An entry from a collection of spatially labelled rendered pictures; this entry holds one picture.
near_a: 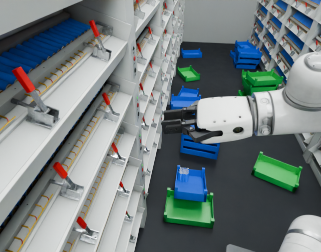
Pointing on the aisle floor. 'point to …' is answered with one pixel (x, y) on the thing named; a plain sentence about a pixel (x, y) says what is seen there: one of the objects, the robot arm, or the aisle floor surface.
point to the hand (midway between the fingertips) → (173, 121)
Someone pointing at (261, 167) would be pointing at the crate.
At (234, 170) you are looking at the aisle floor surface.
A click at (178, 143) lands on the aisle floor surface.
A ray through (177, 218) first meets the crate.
